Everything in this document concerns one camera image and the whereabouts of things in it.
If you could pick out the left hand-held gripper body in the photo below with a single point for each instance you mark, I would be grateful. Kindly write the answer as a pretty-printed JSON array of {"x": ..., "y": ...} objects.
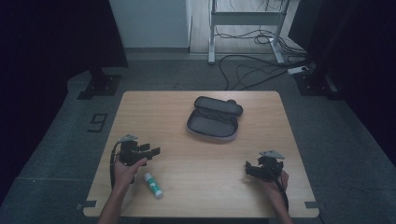
[{"x": 129, "y": 154}]

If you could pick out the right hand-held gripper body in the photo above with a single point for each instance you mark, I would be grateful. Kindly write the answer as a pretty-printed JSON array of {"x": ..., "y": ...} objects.
[{"x": 270, "y": 165}]

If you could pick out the white green glue stick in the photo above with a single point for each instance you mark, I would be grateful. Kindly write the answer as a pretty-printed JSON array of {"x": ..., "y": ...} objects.
[{"x": 153, "y": 185}]

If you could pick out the grey pencil case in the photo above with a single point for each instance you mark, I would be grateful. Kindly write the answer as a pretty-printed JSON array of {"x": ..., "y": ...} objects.
[{"x": 214, "y": 120}]

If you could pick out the person's left hand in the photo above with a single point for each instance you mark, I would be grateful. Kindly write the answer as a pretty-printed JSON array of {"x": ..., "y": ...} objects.
[{"x": 125, "y": 173}]

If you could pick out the person's right hand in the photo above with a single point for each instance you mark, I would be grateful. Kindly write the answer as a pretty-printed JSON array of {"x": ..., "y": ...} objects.
[{"x": 277, "y": 186}]

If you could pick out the grey tape piece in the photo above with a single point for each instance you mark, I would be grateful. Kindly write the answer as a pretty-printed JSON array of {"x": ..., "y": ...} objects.
[{"x": 87, "y": 204}]

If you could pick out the black stand base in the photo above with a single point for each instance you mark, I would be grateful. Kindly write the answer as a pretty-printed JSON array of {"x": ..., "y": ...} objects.
[
  {"x": 314, "y": 84},
  {"x": 101, "y": 84}
]

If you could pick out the white power strip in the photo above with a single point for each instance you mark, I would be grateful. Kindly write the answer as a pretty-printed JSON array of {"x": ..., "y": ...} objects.
[{"x": 297, "y": 70}]

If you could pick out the dark curtain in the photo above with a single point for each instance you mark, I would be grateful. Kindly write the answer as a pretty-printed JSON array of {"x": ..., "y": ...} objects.
[
  {"x": 358, "y": 62},
  {"x": 53, "y": 46}
]

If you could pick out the white metal desk frame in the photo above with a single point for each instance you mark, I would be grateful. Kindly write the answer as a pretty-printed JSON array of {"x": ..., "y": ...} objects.
[{"x": 246, "y": 18}]

